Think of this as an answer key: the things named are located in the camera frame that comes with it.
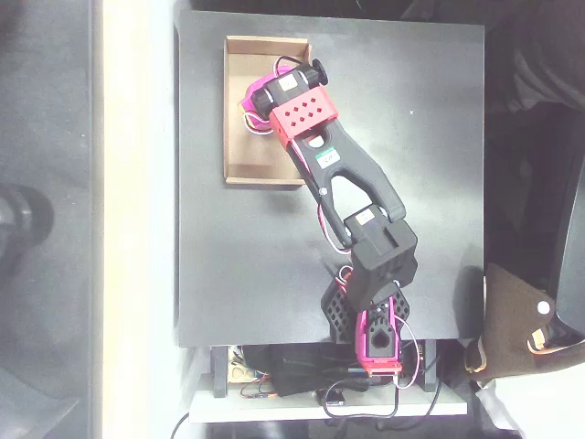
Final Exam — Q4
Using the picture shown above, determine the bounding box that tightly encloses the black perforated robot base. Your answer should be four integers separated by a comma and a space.
321, 276, 411, 345

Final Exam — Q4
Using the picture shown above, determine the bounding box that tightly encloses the shallow cardboard box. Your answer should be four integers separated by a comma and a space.
222, 35, 313, 187

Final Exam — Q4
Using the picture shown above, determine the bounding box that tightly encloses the grey fabric garment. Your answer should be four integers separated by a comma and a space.
488, 0, 585, 113

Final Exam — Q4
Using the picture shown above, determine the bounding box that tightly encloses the black fabric pouch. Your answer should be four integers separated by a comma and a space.
241, 343, 369, 398

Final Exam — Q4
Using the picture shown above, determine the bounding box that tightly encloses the black table clamp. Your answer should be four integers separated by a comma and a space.
417, 338, 440, 393
209, 346, 230, 400

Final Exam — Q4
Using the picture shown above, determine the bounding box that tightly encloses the white shelf board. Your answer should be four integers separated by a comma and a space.
188, 378, 470, 424

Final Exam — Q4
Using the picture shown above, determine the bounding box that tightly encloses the brown plush toy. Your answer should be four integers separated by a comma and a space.
463, 262, 585, 384

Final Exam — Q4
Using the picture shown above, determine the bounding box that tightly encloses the beige electronics board with wires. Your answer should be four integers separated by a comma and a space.
227, 346, 275, 400

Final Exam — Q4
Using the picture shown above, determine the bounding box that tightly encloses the black looped usb cable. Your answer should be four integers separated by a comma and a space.
319, 360, 445, 420

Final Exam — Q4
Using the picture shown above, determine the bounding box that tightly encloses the black power cable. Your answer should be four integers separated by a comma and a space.
170, 411, 191, 439

